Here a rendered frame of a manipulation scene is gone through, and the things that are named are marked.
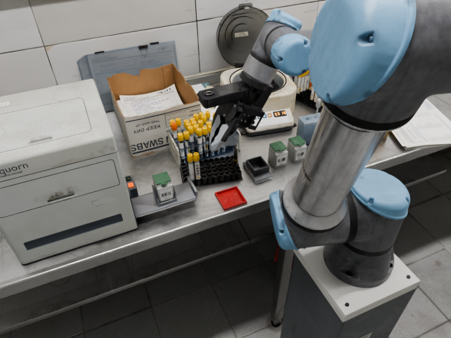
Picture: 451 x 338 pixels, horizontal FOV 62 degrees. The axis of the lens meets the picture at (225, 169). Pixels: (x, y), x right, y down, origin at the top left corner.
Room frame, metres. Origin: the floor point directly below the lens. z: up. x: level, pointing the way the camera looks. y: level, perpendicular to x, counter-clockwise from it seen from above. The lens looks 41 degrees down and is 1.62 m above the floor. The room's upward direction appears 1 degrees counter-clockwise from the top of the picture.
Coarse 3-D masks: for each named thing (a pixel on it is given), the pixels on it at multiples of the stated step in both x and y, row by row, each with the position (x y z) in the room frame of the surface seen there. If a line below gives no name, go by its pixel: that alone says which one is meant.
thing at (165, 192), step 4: (160, 184) 0.69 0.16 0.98; (168, 184) 0.70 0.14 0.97; (156, 188) 0.69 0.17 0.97; (160, 188) 0.68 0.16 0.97; (164, 188) 0.68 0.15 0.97; (168, 188) 0.69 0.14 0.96; (172, 188) 0.69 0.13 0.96; (156, 192) 0.70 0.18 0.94; (160, 192) 0.68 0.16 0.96; (164, 192) 0.68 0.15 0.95; (168, 192) 0.69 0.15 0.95; (172, 192) 0.69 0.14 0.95; (160, 196) 0.68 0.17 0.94; (164, 196) 0.68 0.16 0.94; (168, 196) 0.69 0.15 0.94; (172, 196) 0.69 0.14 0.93; (160, 200) 0.68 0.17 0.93; (164, 200) 0.68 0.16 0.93; (168, 200) 0.69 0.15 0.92
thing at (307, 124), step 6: (312, 114) 1.00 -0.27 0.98; (318, 114) 1.00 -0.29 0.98; (300, 120) 0.97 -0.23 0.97; (306, 120) 0.97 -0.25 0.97; (312, 120) 0.97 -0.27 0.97; (300, 126) 0.97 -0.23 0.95; (306, 126) 0.95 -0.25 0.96; (312, 126) 0.96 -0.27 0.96; (300, 132) 0.96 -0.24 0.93; (306, 132) 0.95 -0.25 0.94; (312, 132) 0.96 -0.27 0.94; (306, 138) 0.95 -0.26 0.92; (306, 144) 0.95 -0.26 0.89
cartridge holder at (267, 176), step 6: (258, 156) 0.87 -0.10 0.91; (246, 162) 0.86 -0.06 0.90; (252, 162) 0.86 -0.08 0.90; (258, 162) 0.87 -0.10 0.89; (264, 162) 0.85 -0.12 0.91; (246, 168) 0.85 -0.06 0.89; (252, 168) 0.82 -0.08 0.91; (258, 168) 0.84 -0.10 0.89; (264, 168) 0.82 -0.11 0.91; (252, 174) 0.82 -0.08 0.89; (258, 174) 0.82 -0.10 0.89; (264, 174) 0.82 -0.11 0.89; (270, 174) 0.82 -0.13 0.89; (258, 180) 0.80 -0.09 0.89; (264, 180) 0.80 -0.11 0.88
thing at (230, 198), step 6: (234, 186) 0.78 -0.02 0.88; (216, 192) 0.75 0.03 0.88; (222, 192) 0.76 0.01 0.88; (228, 192) 0.76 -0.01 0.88; (234, 192) 0.76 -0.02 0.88; (240, 192) 0.75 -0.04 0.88; (222, 198) 0.74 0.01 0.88; (228, 198) 0.74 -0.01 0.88; (234, 198) 0.74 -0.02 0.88; (240, 198) 0.74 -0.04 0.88; (222, 204) 0.71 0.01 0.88; (228, 204) 0.71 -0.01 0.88; (234, 204) 0.71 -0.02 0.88; (240, 204) 0.71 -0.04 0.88
